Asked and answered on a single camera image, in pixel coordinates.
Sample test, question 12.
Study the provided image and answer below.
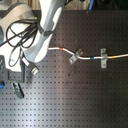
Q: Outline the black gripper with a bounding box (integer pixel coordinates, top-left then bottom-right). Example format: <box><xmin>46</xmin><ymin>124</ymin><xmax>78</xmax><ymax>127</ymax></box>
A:
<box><xmin>6</xmin><ymin>63</ymin><xmax>39</xmax><ymax>99</ymax></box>

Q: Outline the white cable with coloured marks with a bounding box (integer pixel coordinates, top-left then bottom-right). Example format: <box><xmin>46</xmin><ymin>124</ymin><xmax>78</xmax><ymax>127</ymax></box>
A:
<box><xmin>48</xmin><ymin>46</ymin><xmax>128</xmax><ymax>61</ymax></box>

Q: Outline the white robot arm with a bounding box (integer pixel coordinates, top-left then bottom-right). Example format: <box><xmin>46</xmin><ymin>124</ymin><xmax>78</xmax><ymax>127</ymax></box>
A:
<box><xmin>0</xmin><ymin>0</ymin><xmax>65</xmax><ymax>75</ymax></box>

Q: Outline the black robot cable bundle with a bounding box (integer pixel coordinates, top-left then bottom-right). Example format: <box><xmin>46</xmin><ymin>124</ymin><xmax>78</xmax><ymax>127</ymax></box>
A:
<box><xmin>4</xmin><ymin>18</ymin><xmax>42</xmax><ymax>67</ymax></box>

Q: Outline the small metal cable clip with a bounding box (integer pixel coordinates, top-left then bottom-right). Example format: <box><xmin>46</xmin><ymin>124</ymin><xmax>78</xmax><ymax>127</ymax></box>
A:
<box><xmin>69</xmin><ymin>48</ymin><xmax>83</xmax><ymax>64</ymax></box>

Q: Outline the tall metal cable clip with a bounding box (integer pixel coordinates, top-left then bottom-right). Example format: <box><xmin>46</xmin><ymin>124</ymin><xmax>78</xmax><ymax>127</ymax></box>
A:
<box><xmin>100</xmin><ymin>48</ymin><xmax>107</xmax><ymax>69</ymax></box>

